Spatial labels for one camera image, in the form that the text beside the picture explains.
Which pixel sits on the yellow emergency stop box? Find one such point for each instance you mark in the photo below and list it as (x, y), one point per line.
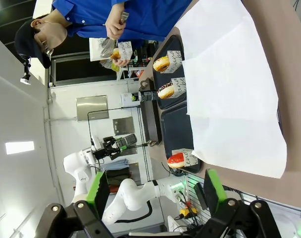
(188, 212)

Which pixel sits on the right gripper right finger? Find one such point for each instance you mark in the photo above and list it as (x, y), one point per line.
(215, 193)

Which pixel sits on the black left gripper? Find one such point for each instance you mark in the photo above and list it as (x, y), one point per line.
(99, 153)

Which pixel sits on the dark navy cap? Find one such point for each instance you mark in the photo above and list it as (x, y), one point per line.
(26, 42)

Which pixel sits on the rectangular ceiling light panel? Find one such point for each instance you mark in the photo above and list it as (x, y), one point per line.
(19, 148)

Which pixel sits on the person left hand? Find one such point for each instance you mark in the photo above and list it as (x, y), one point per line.
(115, 27)

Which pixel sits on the white lettered paper donut bag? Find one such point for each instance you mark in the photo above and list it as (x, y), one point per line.
(188, 157)
(179, 89)
(125, 49)
(176, 60)

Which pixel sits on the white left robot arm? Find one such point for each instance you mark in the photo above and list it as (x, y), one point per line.
(130, 196)

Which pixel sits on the grey blue folded cloth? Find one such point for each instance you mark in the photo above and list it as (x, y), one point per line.
(118, 164)

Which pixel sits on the person right hand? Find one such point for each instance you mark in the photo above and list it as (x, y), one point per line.
(120, 62)

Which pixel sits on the chocolate sprinkle white donut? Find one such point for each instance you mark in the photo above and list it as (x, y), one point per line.
(165, 91)

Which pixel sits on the person head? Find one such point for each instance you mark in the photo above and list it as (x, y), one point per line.
(54, 34)

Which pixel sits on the black thin rod frame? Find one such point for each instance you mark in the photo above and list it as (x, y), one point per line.
(88, 124)

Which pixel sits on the large grey metal plate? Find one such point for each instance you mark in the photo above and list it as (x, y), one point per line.
(91, 107)

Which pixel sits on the white window frame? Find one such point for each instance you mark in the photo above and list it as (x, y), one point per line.
(83, 81)

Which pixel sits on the large white paper sheet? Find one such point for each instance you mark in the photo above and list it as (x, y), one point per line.
(239, 111)

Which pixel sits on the black box device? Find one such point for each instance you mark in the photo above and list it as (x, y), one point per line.
(200, 197)

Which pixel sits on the white label box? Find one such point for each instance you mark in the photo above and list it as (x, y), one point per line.
(125, 100)

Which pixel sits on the white camera on mount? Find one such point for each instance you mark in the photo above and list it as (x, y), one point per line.
(25, 74)

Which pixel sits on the metal serving tongs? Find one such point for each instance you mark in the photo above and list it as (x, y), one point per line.
(107, 48)

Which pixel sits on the dark folded cloth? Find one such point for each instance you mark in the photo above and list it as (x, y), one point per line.
(118, 177)

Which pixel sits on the eyeglasses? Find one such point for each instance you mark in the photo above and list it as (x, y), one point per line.
(45, 45)

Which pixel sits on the white paper sign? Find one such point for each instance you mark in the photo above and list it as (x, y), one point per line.
(94, 49)

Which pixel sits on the black plastic serving tray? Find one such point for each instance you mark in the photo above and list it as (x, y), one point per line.
(176, 131)
(169, 47)

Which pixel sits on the black green drink can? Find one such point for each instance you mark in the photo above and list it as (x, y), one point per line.
(127, 140)
(135, 96)
(148, 96)

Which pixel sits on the person in blue shirt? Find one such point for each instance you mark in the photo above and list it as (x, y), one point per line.
(91, 19)

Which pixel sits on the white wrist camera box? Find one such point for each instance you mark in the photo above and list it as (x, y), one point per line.
(96, 142)

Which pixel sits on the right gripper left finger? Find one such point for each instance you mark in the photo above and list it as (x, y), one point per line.
(97, 196)

